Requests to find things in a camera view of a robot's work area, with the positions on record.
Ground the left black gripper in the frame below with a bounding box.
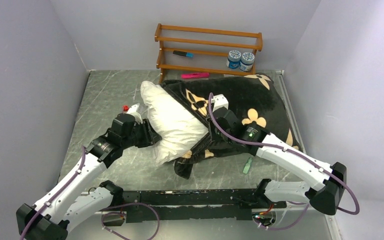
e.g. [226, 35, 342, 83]
[121, 117, 162, 149]

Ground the white pillow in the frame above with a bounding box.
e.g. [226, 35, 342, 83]
[140, 81, 208, 165]

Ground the black pillowcase with beige flowers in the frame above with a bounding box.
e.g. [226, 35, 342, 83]
[161, 73, 303, 179]

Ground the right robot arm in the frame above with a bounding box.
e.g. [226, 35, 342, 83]
[208, 107, 347, 216]

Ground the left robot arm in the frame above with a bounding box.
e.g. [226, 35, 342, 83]
[16, 113, 162, 240]

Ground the green translucent marker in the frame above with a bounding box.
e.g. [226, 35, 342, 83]
[242, 157, 253, 175]

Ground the pink highlighter marker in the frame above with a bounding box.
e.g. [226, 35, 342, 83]
[181, 72, 210, 80]

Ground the left blue lidded jar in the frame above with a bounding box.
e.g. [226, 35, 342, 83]
[226, 49, 242, 69]

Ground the blue lidded jar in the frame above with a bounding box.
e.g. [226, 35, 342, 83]
[226, 49, 242, 69]
[239, 52, 255, 72]

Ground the right blue lidded jar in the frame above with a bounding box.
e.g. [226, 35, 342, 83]
[239, 52, 255, 72]

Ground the blue and black marker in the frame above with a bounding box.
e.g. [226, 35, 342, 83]
[172, 50, 194, 58]

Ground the wooden three-tier shelf rack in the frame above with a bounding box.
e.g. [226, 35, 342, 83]
[154, 23, 264, 83]

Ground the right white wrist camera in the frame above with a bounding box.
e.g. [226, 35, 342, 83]
[209, 94, 229, 113]

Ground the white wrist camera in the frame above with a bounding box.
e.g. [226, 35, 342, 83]
[122, 103, 143, 123]
[209, 94, 229, 113]

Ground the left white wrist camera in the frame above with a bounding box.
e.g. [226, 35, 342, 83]
[122, 103, 143, 123]

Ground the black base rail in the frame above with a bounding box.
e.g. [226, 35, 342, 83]
[111, 188, 271, 223]

